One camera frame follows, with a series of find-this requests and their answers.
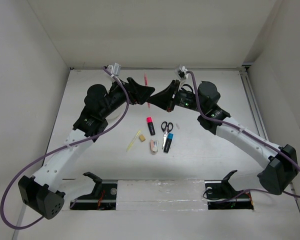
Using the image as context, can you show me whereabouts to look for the black handled scissors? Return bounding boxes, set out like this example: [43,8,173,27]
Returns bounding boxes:
[161,121,174,149]

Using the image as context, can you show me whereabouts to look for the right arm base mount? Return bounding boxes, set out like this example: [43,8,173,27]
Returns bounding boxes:
[202,170,254,210]

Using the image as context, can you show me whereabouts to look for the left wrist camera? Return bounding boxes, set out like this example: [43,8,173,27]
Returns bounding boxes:
[105,63,121,77]

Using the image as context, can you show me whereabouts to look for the pink clear pen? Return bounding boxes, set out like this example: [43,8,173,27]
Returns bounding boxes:
[144,73,150,109]

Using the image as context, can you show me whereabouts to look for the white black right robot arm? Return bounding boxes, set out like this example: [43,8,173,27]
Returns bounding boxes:
[147,80,299,195]

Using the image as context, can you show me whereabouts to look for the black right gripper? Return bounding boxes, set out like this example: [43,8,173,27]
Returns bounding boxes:
[147,80,206,114]

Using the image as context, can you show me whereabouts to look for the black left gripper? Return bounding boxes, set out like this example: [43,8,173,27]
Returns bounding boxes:
[100,76,154,119]

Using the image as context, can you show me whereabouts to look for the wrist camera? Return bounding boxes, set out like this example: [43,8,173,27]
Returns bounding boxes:
[105,63,121,77]
[175,65,189,81]

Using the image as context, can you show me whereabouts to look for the pink white stapler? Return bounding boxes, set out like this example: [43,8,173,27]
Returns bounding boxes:
[149,139,159,155]

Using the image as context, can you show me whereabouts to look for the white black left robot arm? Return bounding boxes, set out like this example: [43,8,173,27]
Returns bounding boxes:
[18,77,155,220]

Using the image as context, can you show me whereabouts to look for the pink black highlighter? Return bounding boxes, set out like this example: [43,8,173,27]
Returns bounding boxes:
[146,116,156,136]

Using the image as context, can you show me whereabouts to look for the yellow clear pen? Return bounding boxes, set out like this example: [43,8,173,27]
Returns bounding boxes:
[126,129,141,152]

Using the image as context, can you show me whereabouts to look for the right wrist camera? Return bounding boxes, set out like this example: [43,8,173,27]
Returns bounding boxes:
[175,65,189,81]

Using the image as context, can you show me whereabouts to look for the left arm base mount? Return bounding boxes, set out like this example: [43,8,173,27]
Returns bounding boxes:
[69,172,118,211]

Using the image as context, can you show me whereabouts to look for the tan eraser block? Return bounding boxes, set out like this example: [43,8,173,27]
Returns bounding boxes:
[138,134,146,142]

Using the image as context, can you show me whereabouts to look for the blue black highlighter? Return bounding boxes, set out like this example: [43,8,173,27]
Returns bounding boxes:
[163,133,174,153]

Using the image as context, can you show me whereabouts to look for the white round divided container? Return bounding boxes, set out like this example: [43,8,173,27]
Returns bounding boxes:
[106,104,125,123]

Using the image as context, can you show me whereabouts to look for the aluminium rail at right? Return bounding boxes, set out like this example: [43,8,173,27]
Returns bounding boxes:
[238,64,269,141]

